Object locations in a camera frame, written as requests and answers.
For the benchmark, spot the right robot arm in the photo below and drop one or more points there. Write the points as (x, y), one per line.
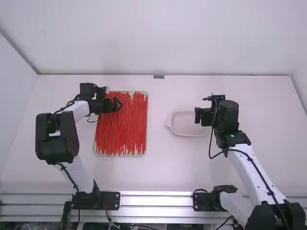
(242, 158)

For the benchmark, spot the silver rails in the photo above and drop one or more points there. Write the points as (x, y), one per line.
(156, 203)

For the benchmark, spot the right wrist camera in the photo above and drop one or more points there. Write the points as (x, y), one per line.
(217, 94)

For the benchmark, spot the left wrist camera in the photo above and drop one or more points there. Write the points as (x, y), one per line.
(105, 88)

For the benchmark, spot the white dish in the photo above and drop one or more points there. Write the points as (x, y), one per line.
(182, 124)

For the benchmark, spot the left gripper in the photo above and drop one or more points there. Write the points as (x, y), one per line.
(103, 105)

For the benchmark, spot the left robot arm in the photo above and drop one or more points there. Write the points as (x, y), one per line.
(79, 107)

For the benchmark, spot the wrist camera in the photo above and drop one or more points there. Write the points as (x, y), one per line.
(217, 94)
(105, 88)

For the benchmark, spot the pale tray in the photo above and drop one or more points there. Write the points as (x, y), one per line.
(146, 119)

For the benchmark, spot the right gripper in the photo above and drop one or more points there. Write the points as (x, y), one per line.
(206, 117)

